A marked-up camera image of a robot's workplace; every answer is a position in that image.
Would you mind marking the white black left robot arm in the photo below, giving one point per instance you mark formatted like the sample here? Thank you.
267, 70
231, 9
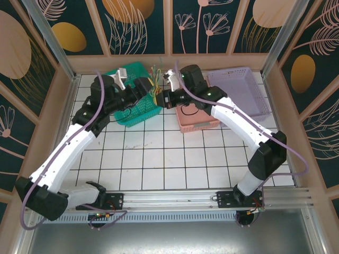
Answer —
66, 148

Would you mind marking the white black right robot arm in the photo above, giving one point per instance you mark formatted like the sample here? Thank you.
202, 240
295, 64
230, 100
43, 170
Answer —
238, 121

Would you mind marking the teal perforated plastic basket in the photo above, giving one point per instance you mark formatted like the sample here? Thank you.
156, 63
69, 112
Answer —
137, 113

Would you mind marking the pink perforated plastic basket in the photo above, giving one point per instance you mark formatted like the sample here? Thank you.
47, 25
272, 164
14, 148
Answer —
196, 124

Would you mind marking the lilac perforated plastic basket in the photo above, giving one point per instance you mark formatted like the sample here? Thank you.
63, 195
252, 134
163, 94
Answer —
243, 90

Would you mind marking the small circuit board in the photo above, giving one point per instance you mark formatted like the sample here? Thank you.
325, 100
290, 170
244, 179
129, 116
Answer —
106, 216
255, 210

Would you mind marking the grey metal sheet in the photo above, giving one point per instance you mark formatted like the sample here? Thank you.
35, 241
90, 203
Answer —
169, 238

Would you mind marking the aluminium side rail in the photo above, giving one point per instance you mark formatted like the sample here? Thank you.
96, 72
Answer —
73, 87
274, 105

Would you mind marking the aluminium corner post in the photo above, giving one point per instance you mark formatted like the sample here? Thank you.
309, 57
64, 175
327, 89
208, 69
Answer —
283, 37
53, 45

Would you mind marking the aluminium mounting rail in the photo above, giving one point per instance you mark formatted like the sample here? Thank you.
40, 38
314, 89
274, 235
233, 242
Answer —
169, 198

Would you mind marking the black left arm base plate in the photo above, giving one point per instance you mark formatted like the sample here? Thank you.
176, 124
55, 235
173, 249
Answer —
116, 201

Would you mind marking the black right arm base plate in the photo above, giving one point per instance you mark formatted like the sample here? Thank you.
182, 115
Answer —
225, 198

